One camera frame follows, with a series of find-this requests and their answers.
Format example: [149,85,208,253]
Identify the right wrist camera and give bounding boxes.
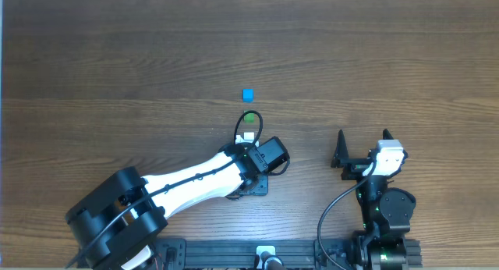
[362,139,406,177]

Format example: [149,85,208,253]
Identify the black cable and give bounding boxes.
[317,160,377,270]
[232,109,264,147]

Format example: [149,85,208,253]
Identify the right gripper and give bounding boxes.
[330,128,395,181]

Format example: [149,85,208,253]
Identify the mounting rail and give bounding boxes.
[77,237,424,270]

